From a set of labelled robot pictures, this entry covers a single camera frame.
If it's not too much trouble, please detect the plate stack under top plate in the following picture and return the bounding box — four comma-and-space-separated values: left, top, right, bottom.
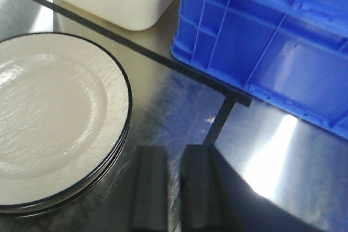
0, 117, 131, 218

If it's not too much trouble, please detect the beige plate black rim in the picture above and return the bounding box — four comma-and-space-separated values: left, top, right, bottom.
1, 33, 131, 208

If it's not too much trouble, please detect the right blue plastic crate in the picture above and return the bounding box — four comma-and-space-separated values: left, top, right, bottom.
171, 0, 347, 138

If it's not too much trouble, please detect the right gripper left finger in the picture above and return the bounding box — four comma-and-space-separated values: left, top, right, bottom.
130, 146, 168, 230

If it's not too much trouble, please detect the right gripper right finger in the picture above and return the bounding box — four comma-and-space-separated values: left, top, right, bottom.
180, 145, 244, 231

